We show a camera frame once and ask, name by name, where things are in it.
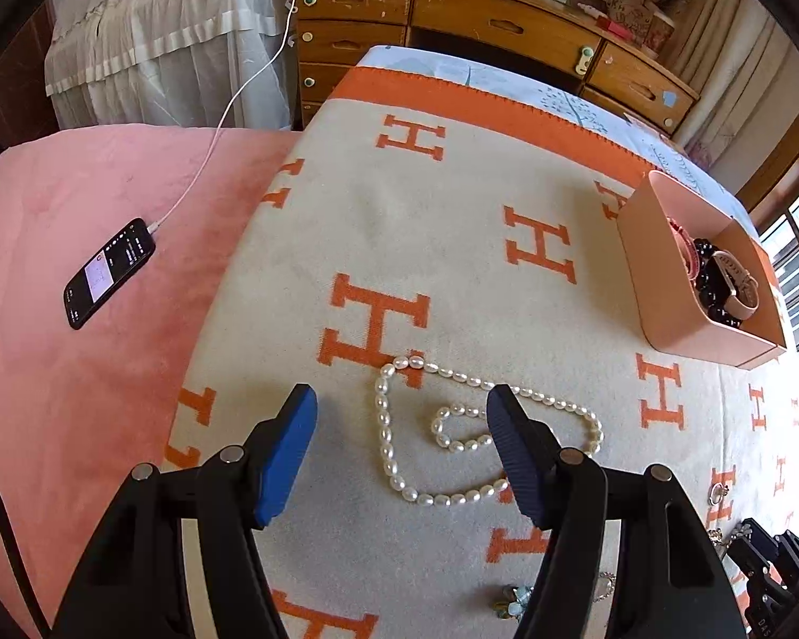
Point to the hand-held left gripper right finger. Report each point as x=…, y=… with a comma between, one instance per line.
x=514, y=459

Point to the floral patterned box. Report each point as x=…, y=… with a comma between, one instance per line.
x=639, y=10

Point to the wooden dresser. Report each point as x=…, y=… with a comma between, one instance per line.
x=479, y=13

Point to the beige orange printed blanket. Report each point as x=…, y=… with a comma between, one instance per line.
x=466, y=259

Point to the pink plush blanket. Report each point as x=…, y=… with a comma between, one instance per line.
x=93, y=379

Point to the pink wrist watch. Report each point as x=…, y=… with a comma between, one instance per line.
x=739, y=286

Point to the light blue printed sheet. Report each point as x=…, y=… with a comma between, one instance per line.
x=572, y=103

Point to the pink storage box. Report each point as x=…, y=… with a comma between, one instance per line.
x=659, y=266

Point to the green flower brooch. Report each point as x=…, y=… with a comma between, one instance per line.
x=513, y=600

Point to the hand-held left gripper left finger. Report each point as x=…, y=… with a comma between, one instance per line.
x=286, y=459

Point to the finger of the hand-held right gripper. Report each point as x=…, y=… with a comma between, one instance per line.
x=762, y=559
x=797, y=556

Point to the beige curtain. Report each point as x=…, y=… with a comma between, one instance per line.
x=732, y=86

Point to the black smartphone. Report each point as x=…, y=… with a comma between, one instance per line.
x=110, y=273

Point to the white lace cover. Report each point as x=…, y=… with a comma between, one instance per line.
x=166, y=40

